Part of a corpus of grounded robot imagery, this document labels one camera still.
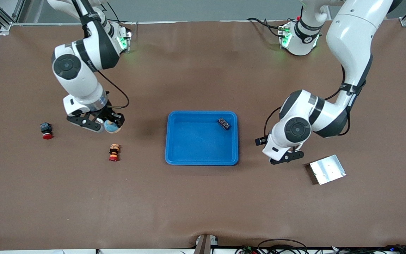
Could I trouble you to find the brown table mat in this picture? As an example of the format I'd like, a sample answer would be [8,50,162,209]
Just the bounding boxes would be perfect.
[0,19,406,249]

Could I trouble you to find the black looped cable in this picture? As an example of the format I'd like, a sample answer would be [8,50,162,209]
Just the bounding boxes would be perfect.
[258,239,308,254]

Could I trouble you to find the blue desk bell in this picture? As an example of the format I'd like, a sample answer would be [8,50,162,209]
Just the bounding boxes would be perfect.
[104,120,122,134]

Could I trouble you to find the red emergency stop button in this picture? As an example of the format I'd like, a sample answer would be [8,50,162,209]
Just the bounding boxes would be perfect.
[40,122,54,140]

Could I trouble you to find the blue plastic tray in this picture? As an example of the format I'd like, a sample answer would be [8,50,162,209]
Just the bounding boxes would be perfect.
[165,111,239,166]

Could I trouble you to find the silver metal plate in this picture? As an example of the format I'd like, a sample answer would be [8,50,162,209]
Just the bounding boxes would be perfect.
[308,154,347,186]

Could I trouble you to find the orange red pushbutton switch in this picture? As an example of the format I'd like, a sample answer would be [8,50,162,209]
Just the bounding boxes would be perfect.
[109,143,121,162]

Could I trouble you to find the black cable bundle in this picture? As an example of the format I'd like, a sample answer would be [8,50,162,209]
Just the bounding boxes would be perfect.
[330,244,406,254]

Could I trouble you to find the black base power cable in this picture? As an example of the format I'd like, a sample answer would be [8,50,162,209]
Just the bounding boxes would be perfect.
[247,17,284,38]

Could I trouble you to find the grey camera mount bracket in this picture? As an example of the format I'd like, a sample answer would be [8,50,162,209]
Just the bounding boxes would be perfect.
[194,234,219,254]

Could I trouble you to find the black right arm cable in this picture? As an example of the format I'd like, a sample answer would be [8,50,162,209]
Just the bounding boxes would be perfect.
[97,69,130,109]

